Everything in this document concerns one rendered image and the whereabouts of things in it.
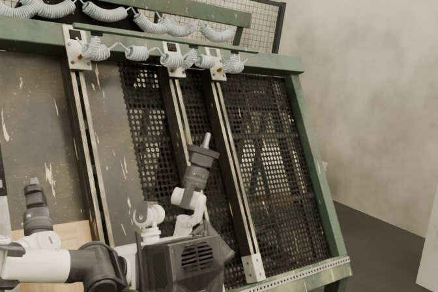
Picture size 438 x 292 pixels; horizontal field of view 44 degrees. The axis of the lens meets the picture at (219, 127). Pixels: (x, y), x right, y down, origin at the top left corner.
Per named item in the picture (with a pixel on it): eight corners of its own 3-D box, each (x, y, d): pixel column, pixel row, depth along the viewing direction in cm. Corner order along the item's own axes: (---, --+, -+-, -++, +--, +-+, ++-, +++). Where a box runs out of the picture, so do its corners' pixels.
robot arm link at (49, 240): (34, 241, 170) (6, 246, 157) (57, 229, 168) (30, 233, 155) (42, 260, 168) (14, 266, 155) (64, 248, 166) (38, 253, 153)
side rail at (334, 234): (324, 259, 310) (339, 256, 303) (277, 81, 334) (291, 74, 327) (332, 256, 316) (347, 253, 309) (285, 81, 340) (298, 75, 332)
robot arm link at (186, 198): (208, 182, 205) (200, 211, 204) (182, 175, 207) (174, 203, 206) (203, 181, 194) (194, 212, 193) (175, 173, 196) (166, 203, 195)
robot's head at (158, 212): (167, 230, 175) (163, 203, 176) (154, 233, 165) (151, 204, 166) (148, 233, 176) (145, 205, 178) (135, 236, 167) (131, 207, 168)
